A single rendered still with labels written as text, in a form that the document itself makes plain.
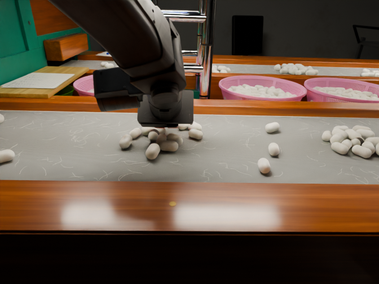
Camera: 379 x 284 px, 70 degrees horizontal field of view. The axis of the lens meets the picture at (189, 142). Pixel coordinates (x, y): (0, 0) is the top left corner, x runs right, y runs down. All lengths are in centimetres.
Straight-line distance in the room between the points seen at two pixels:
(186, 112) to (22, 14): 69
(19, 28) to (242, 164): 81
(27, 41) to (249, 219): 89
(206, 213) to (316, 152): 31
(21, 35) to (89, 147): 58
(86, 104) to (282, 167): 48
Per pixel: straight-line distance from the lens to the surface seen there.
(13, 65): 96
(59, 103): 73
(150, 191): 36
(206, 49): 70
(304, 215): 36
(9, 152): 54
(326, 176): 50
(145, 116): 49
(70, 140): 58
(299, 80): 108
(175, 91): 33
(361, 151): 59
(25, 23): 105
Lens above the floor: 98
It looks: 27 degrees down
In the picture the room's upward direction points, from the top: 2 degrees clockwise
